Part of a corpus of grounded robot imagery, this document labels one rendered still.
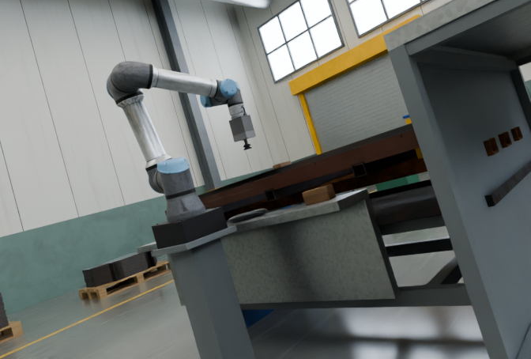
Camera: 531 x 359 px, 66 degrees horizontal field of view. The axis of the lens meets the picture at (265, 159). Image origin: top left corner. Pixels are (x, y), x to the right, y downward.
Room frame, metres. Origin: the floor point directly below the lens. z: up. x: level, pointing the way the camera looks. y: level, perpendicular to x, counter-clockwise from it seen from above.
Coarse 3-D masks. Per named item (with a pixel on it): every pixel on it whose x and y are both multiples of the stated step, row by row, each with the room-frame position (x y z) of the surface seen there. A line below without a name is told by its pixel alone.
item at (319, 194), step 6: (324, 186) 1.48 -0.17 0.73; (330, 186) 1.48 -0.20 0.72; (306, 192) 1.49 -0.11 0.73; (312, 192) 1.47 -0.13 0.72; (318, 192) 1.46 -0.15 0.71; (324, 192) 1.45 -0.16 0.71; (330, 192) 1.46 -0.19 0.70; (306, 198) 1.49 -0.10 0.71; (312, 198) 1.48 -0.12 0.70; (318, 198) 1.46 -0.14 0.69; (324, 198) 1.45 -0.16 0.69; (330, 198) 1.45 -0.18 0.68; (306, 204) 1.49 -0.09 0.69
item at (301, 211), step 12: (360, 192) 1.42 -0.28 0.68; (312, 204) 1.48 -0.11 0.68; (324, 204) 1.34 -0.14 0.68; (336, 204) 1.31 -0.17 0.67; (348, 204) 1.35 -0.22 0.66; (264, 216) 1.63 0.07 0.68; (276, 216) 1.48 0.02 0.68; (288, 216) 1.45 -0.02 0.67; (300, 216) 1.41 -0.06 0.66; (312, 216) 1.38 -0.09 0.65; (240, 228) 1.62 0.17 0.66; (252, 228) 1.58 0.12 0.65
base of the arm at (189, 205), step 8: (184, 192) 1.53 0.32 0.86; (192, 192) 1.55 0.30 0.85; (168, 200) 1.54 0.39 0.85; (176, 200) 1.52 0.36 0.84; (184, 200) 1.52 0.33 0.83; (192, 200) 1.54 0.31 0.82; (200, 200) 1.60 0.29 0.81; (168, 208) 1.54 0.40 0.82; (176, 208) 1.52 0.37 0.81; (184, 208) 1.52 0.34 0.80; (192, 208) 1.52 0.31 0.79; (200, 208) 1.55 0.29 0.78; (168, 216) 1.53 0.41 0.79; (176, 216) 1.51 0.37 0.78; (184, 216) 1.51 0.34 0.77; (192, 216) 1.52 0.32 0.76
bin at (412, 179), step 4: (408, 176) 5.39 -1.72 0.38; (412, 176) 5.58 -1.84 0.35; (416, 176) 5.74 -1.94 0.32; (392, 180) 5.40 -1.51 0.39; (396, 180) 5.37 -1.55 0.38; (400, 180) 5.34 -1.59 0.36; (404, 180) 5.32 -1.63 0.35; (408, 180) 5.35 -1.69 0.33; (412, 180) 5.53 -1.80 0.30; (416, 180) 5.69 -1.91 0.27; (376, 184) 5.52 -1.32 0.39; (380, 184) 5.49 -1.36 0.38; (384, 184) 5.46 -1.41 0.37; (388, 184) 5.43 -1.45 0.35; (392, 184) 5.41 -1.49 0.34; (396, 184) 5.38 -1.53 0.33; (400, 184) 5.35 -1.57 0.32; (404, 184) 5.33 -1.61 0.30; (380, 188) 5.50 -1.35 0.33; (384, 188) 5.47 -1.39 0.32; (388, 188) 5.44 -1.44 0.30
